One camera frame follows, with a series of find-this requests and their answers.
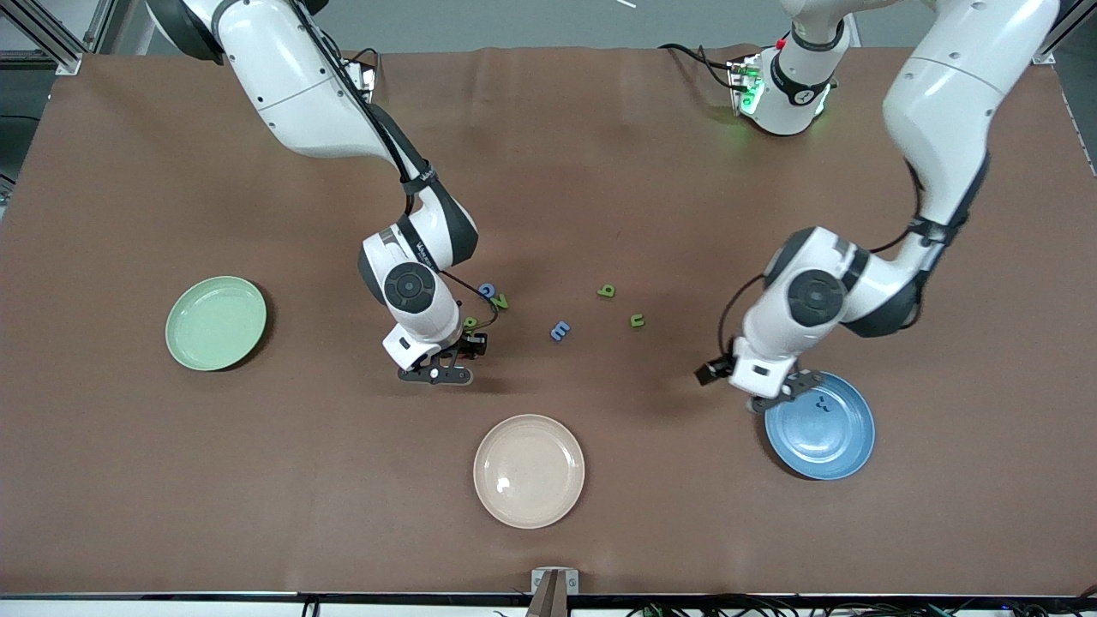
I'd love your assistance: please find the brown table cover sheet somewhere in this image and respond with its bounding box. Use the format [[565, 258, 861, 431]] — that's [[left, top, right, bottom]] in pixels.
[[0, 45, 1097, 596]]

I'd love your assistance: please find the metal camera pole bracket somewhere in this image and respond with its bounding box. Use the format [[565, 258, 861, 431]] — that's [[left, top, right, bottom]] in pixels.
[[531, 567, 580, 617]]

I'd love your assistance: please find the green round plate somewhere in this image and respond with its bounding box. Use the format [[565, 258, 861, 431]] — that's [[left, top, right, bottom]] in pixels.
[[165, 274, 268, 373]]

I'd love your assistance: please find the silver aluminium frame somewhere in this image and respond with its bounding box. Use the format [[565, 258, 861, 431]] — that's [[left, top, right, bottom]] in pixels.
[[1031, 0, 1082, 66], [0, 0, 117, 76]]

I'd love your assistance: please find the beige round plate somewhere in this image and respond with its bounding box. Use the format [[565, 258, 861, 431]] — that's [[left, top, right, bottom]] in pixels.
[[473, 414, 586, 530]]

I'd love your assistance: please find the blue round plate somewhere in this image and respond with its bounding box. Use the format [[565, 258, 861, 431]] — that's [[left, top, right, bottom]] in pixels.
[[764, 369, 877, 482]]

